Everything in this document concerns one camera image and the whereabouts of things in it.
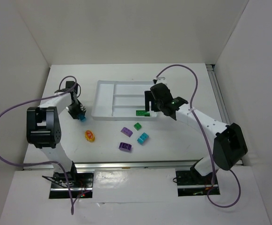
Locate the teal curved lego brick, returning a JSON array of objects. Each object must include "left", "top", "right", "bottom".
[{"left": 137, "top": 133, "right": 149, "bottom": 145}]

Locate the yellow butterfly lego brick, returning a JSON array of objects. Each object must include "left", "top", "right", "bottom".
[{"left": 85, "top": 130, "right": 95, "bottom": 143}]

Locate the teal long lego brick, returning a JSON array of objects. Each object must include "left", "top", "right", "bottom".
[{"left": 78, "top": 114, "right": 86, "bottom": 122}]

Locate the aluminium side rail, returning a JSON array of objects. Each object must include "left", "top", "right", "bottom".
[{"left": 206, "top": 63, "right": 244, "bottom": 166}]

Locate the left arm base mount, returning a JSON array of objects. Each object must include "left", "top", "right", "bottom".
[{"left": 42, "top": 172, "right": 94, "bottom": 199}]

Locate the green long lego brick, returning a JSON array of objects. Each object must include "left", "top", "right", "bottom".
[{"left": 136, "top": 110, "right": 146, "bottom": 116}]

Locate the purple flower lego brick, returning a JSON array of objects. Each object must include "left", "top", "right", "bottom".
[{"left": 118, "top": 142, "right": 132, "bottom": 152}]

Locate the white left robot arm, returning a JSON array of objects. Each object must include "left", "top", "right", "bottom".
[{"left": 26, "top": 81, "right": 86, "bottom": 182}]

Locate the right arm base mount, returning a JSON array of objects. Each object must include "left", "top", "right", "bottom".
[{"left": 172, "top": 170, "right": 220, "bottom": 197}]

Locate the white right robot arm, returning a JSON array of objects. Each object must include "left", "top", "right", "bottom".
[{"left": 144, "top": 83, "right": 248, "bottom": 177}]

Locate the green square lego brick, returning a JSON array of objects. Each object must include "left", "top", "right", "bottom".
[{"left": 134, "top": 122, "right": 142, "bottom": 131}]

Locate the white compartment tray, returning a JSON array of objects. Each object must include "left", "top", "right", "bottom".
[{"left": 91, "top": 81, "right": 158, "bottom": 121}]

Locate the purple curved lego brick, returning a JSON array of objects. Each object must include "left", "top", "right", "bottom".
[{"left": 121, "top": 127, "right": 133, "bottom": 137}]

